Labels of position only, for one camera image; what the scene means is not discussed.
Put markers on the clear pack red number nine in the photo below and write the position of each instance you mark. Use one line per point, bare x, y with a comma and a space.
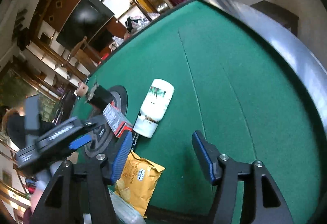
124, 211

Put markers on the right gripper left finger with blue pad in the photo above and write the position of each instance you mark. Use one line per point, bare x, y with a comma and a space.
60, 202

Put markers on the yellow chips bag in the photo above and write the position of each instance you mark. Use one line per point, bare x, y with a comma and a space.
138, 181

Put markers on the pile of clothes bags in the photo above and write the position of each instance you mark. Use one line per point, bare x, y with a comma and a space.
138, 22

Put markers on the person left hand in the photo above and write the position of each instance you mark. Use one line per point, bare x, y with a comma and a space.
43, 178

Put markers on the black ink bottle cork stopper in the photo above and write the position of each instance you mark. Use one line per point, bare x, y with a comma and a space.
97, 96

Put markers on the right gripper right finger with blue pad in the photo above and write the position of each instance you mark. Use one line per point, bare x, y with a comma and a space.
262, 200

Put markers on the person black jacket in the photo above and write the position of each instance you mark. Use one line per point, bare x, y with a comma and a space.
10, 120

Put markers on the black marker green cap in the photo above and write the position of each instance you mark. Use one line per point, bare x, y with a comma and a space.
134, 140

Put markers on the tall white green tube bottle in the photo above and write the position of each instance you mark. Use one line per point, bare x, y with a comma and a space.
154, 107

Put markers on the black wall television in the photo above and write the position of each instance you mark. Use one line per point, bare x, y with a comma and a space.
87, 18

